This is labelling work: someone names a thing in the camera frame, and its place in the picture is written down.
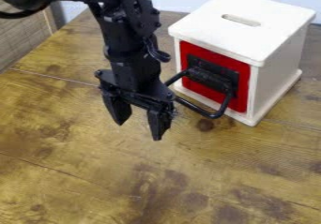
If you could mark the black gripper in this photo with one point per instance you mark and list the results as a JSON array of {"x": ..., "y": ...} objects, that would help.
[{"x": 130, "y": 83}]

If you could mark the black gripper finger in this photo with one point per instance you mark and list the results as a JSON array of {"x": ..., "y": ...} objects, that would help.
[{"x": 160, "y": 121}]

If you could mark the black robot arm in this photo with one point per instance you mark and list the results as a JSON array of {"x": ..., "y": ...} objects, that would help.
[{"x": 29, "y": 7}]

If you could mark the red drawer front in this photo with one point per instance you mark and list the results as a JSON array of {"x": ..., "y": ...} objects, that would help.
[{"x": 239, "y": 103}]

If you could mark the white wooden box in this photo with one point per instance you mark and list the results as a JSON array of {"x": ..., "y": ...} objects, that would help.
[{"x": 249, "y": 39}]

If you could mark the black metal drawer handle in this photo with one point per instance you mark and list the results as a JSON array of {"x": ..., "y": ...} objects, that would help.
[{"x": 219, "y": 79}]

